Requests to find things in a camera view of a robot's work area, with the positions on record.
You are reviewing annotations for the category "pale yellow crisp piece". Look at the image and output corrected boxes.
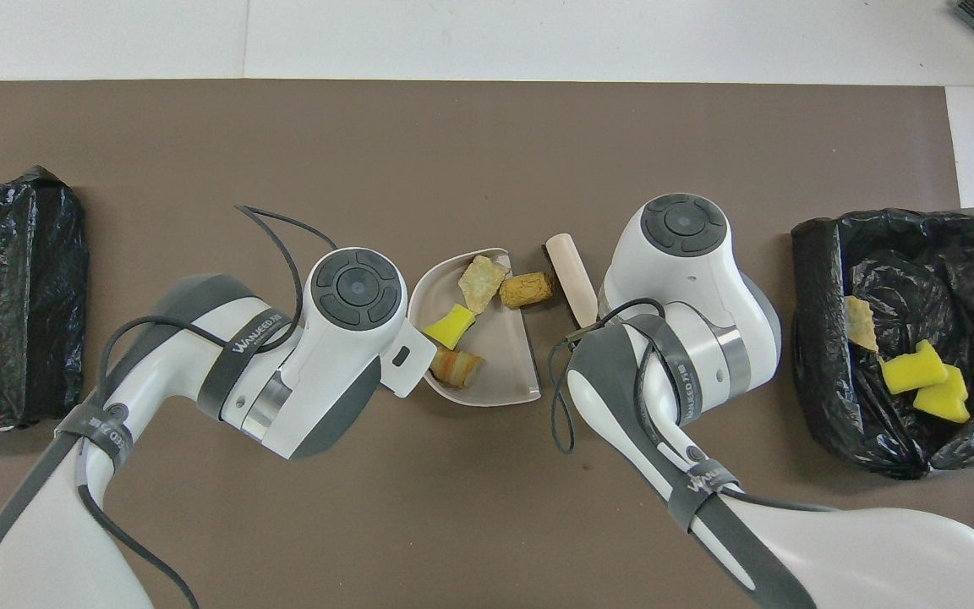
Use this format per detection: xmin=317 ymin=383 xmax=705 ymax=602
xmin=458 ymin=255 xmax=511 ymax=315

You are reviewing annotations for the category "small green yellow sponge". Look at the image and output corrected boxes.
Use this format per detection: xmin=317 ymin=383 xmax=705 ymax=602
xmin=422 ymin=304 xmax=478 ymax=351

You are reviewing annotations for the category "brown round cookie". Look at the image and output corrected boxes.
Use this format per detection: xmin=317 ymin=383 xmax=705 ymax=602
xmin=499 ymin=271 xmax=555 ymax=310

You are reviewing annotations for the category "beige plastic dustpan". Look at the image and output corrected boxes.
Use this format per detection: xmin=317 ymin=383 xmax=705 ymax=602
xmin=408 ymin=247 xmax=542 ymax=409

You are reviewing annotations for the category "striped bread roll chunk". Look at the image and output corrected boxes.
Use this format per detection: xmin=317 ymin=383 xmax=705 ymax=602
xmin=428 ymin=347 xmax=485 ymax=391

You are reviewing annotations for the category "beige hand brush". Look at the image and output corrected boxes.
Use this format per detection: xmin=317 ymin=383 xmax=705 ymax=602
xmin=543 ymin=233 xmax=599 ymax=331

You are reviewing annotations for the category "orange striped croissant piece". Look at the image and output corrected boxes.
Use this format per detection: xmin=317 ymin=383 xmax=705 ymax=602
xmin=844 ymin=295 xmax=880 ymax=354

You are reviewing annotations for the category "plain yellow sponge piece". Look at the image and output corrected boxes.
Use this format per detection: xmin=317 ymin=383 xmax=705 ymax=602
xmin=881 ymin=340 xmax=949 ymax=396

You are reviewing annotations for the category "wavy green yellow sponge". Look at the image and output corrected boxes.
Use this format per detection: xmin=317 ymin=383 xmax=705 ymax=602
xmin=912 ymin=364 xmax=971 ymax=424

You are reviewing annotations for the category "brown table mat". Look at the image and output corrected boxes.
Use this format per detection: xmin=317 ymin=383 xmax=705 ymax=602
xmin=0 ymin=80 xmax=974 ymax=609

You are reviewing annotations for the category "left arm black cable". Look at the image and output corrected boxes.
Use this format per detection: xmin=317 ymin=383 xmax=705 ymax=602
xmin=79 ymin=205 xmax=340 ymax=609

